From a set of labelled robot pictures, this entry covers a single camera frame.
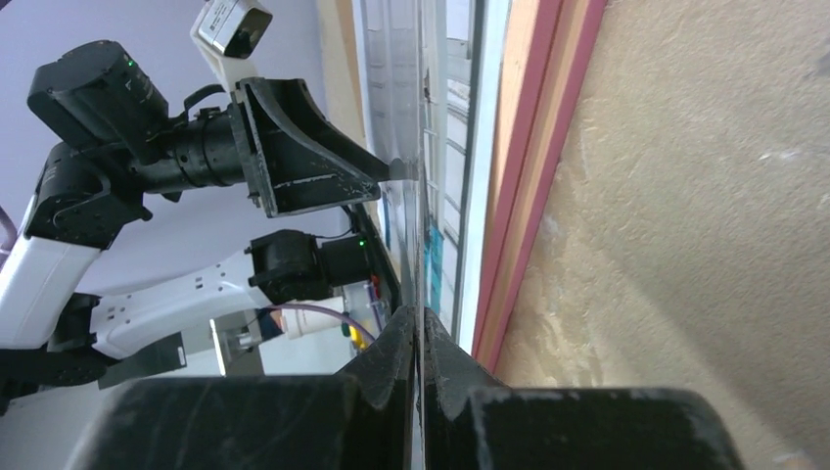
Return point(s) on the glossy printed photo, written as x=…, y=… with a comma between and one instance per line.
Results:
x=429, y=73

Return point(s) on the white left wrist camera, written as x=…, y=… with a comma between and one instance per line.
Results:
x=226, y=32

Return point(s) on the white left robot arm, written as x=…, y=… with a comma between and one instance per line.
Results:
x=118, y=143

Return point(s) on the brown cardboard backing board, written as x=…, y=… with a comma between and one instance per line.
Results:
x=339, y=47

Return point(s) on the pink picture frame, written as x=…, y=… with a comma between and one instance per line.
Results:
x=546, y=53

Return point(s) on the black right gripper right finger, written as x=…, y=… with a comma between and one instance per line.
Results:
x=474, y=421

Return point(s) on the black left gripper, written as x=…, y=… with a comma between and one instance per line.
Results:
x=276, y=139

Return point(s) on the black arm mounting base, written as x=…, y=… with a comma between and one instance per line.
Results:
x=385, y=280

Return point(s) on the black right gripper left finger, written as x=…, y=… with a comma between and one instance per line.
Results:
x=356, y=418

